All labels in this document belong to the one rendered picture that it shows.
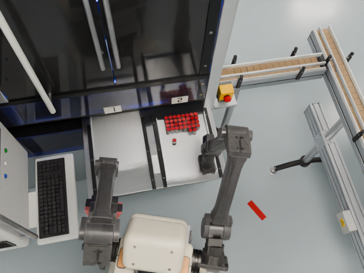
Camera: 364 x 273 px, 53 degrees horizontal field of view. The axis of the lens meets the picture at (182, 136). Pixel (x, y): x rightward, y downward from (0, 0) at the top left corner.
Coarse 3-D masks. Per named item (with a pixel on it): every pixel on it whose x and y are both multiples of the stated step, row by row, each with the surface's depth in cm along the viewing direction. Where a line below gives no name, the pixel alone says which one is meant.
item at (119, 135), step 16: (128, 112) 198; (96, 128) 193; (112, 128) 194; (128, 128) 194; (96, 144) 189; (112, 144) 190; (128, 144) 190; (144, 144) 187; (128, 160) 186; (144, 160) 187
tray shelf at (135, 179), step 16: (144, 112) 199; (160, 112) 199; (176, 112) 200; (192, 112) 200; (208, 112) 200; (96, 176) 182; (128, 176) 183; (144, 176) 183; (160, 176) 184; (208, 176) 185; (128, 192) 180
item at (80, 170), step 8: (64, 152) 217; (72, 152) 219; (80, 152) 221; (32, 160) 219; (80, 160) 232; (32, 168) 229; (80, 168) 244; (32, 176) 240; (80, 176) 256; (32, 184) 253
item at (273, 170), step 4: (304, 156) 273; (296, 160) 273; (300, 160) 272; (312, 160) 273; (316, 160) 274; (320, 160) 275; (284, 164) 273; (288, 164) 272; (292, 164) 272; (296, 164) 272; (300, 164) 272; (304, 164) 271; (308, 164) 271; (272, 168) 279; (276, 168) 274; (280, 168) 274; (284, 168) 274; (272, 172) 280; (276, 172) 280
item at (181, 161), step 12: (204, 120) 198; (204, 132) 195; (168, 144) 191; (180, 144) 191; (192, 144) 192; (168, 156) 188; (180, 156) 189; (192, 156) 189; (168, 168) 185; (180, 168) 186; (192, 168) 186; (216, 168) 184
